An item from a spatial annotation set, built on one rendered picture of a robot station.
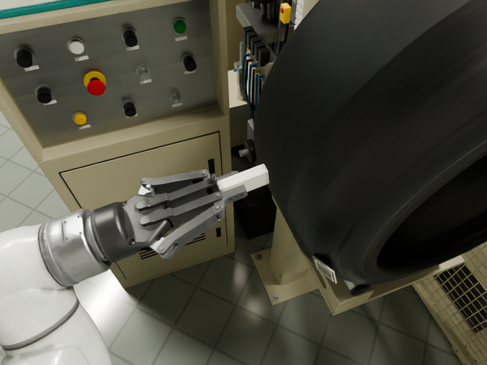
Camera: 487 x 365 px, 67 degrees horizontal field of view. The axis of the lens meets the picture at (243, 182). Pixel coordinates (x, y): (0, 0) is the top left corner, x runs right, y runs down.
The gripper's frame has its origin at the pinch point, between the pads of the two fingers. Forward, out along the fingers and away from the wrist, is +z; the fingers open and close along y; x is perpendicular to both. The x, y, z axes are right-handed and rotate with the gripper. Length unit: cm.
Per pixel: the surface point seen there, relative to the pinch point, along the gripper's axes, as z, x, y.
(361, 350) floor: 31, 130, -11
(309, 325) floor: 15, 128, 6
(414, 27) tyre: 21.7, -16.4, -0.8
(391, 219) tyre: 14.8, 0.5, -12.8
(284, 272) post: 13, 112, 26
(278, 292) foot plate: 8, 126, 24
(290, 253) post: 16, 95, 26
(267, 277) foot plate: 6, 125, 33
